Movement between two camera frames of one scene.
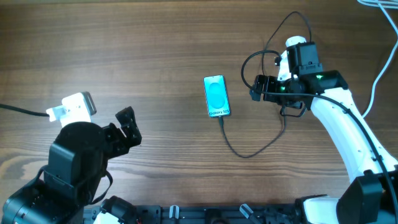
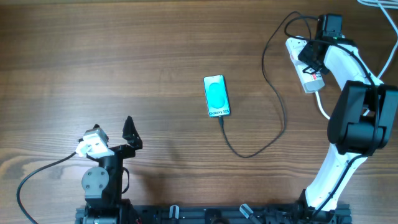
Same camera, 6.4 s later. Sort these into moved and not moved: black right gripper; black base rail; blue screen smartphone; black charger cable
Moved: black right gripper
Not moved: blue screen smartphone; black charger cable; black base rail
